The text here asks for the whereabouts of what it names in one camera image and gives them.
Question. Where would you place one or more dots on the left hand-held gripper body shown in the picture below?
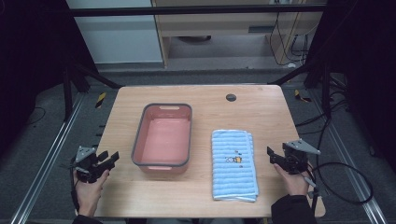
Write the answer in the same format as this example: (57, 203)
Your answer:
(84, 165)

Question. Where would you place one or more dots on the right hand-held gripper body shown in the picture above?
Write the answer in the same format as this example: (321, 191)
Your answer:
(297, 157)

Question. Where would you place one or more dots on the person's right hand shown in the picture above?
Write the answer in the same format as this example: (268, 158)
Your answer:
(293, 183)

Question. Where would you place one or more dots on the person's left hand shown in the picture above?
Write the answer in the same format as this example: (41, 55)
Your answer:
(89, 193)

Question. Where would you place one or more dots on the blue striped folded towel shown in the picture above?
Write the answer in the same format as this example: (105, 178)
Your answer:
(233, 166)

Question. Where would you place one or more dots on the yellow black tape strip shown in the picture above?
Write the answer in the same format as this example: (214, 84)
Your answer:
(301, 96)
(100, 100)

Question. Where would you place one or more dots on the pink plastic basin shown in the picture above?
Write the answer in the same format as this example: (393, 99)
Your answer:
(162, 138)

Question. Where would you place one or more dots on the black metal stand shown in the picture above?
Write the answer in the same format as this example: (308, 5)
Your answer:
(79, 84)
(314, 81)

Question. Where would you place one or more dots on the black curtain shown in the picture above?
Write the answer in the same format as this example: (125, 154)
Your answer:
(34, 62)
(361, 68)

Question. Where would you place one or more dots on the white cabinet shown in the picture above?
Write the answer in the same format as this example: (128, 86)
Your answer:
(116, 34)

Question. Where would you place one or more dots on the light wooden desk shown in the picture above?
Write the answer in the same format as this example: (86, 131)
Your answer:
(230, 26)

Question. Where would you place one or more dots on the aluminium floor rail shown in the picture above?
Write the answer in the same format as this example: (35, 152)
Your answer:
(348, 161)
(46, 161)

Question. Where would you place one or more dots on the black frame crossbar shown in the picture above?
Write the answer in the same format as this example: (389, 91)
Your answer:
(193, 10)

